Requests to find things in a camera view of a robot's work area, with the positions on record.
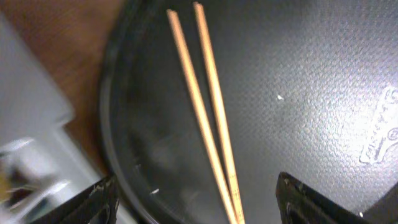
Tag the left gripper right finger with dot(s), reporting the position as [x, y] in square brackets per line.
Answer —
[299, 203]

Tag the grey dishwasher rack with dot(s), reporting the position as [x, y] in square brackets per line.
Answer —
[37, 154]

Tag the wooden chopstick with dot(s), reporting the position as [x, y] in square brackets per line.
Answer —
[200, 113]
[218, 107]

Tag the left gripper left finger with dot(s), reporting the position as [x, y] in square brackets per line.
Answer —
[98, 203]

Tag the round black tray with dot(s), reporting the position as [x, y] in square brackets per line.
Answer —
[309, 88]

